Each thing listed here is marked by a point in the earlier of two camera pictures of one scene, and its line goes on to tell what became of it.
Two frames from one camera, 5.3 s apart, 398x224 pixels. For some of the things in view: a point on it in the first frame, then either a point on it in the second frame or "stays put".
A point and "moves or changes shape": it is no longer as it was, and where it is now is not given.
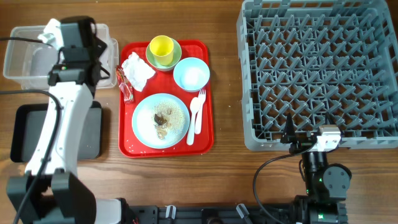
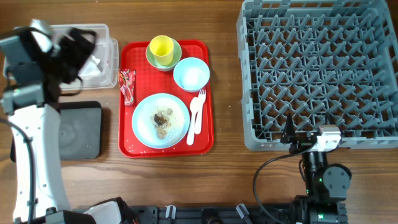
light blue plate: [160, 121] stays put
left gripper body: [99, 50] to [68, 60]
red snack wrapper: [125, 86] stays put
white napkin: [137, 71] moves or changes shape
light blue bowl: [191, 73] stays put
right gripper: [289, 136] stays put
